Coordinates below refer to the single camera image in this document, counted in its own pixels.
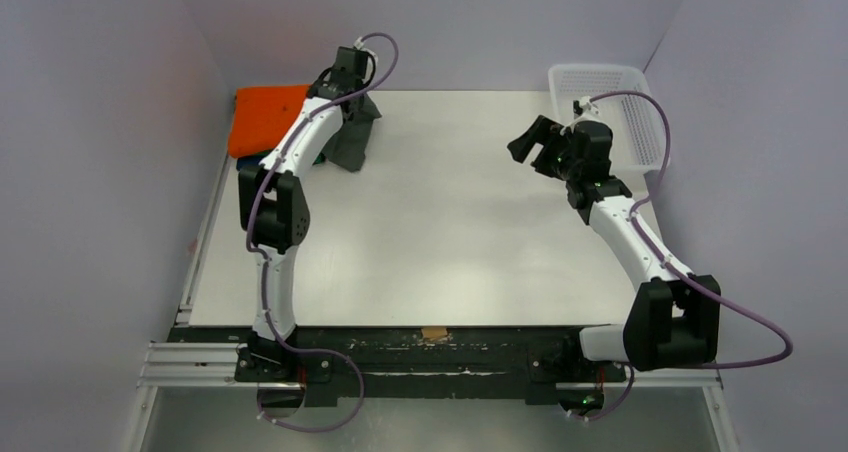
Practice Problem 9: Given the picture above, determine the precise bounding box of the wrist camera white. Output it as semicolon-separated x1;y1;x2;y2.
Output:
353;36;378;58
572;96;601;122

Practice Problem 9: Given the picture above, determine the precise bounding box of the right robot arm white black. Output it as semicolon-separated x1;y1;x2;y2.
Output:
507;115;721;379

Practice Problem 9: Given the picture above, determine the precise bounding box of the white plastic basket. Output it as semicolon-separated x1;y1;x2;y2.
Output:
548;63;665;175

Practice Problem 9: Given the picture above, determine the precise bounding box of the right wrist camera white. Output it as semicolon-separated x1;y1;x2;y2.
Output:
572;96;601;122

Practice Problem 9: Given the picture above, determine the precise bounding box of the aluminium frame rail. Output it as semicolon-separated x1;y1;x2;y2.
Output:
136;339;723;391

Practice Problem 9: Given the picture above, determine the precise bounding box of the brown tape piece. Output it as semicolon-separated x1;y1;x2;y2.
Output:
421;326;450;342

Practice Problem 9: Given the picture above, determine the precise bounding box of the dark grey t-shirt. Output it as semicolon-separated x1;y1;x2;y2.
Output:
321;94;382;172

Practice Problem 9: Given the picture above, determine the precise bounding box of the orange folded t-shirt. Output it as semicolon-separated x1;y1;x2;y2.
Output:
227;84;309;159

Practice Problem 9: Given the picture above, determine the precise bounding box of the green folded t-shirt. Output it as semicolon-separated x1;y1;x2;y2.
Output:
255;149;327;166

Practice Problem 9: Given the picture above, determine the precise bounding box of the blue folded t-shirt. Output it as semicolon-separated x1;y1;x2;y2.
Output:
236;156;262;171

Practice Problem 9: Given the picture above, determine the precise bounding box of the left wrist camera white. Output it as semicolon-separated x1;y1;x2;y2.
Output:
353;36;378;58

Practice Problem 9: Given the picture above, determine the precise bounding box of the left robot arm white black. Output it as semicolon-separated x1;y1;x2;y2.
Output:
238;45;381;381

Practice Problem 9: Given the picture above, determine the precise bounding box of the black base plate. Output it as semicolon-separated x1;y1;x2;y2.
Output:
167;326;630;411

